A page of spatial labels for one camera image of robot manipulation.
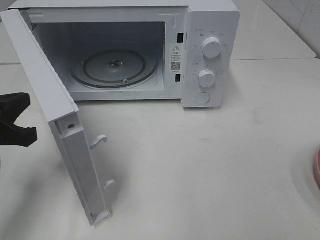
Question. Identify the white microwave knob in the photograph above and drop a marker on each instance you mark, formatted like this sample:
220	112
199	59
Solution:
211	47
207	78

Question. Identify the pink round plate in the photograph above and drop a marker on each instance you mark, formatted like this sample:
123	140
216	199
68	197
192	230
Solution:
316	168

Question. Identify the glass microwave turntable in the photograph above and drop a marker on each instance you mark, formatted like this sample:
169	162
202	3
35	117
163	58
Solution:
113	69

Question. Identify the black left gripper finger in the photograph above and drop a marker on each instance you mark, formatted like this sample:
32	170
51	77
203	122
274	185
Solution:
13	105
13	135

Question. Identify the white microwave oven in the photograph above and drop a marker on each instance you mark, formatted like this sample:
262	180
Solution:
173	31

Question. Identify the round white door button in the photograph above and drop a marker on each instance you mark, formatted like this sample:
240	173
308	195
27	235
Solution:
202	98

